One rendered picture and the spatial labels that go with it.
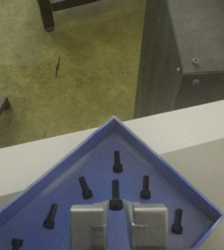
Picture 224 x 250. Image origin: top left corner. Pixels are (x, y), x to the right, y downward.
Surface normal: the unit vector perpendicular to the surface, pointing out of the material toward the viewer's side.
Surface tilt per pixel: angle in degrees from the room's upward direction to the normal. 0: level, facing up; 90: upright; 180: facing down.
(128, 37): 0
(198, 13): 0
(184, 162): 0
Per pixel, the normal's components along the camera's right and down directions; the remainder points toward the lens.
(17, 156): 0.00, -0.48
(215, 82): 0.08, 0.87
